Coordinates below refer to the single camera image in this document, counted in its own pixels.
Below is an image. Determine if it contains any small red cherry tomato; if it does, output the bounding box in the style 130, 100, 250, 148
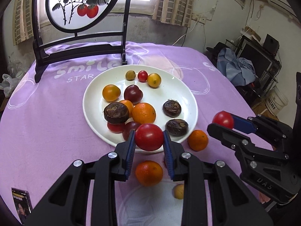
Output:
138, 70, 148, 83

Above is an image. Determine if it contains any white bucket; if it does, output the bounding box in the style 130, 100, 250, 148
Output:
265, 86, 288, 116

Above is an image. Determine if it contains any pale yellow small fruit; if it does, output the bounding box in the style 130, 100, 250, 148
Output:
173, 184, 184, 200

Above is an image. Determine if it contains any blue cloth pile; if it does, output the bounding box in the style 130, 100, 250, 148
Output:
216, 48, 257, 87

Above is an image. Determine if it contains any black monitor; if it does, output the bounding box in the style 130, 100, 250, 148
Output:
235, 35, 282, 79

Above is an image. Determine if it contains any purple printed tablecloth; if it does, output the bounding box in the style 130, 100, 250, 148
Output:
1, 42, 254, 225

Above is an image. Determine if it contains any orange tangerine on plate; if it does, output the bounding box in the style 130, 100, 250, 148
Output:
132, 103, 156, 124

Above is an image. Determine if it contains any white oval plate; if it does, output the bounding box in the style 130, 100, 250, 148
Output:
83, 65, 198, 147

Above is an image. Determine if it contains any olive green small fruit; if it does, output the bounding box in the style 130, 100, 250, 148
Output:
125, 70, 136, 81

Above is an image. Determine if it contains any white plastic bag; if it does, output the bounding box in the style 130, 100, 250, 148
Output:
0, 74, 20, 98

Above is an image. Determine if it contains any right beige curtain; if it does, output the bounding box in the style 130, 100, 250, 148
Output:
152, 0, 194, 27

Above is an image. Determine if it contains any beige curtain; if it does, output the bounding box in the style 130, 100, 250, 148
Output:
12, 0, 33, 46
152, 0, 194, 27

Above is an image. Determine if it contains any left beige curtain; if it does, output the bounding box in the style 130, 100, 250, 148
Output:
12, 0, 33, 46

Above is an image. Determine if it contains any white power cable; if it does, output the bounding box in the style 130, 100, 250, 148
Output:
171, 19, 201, 47

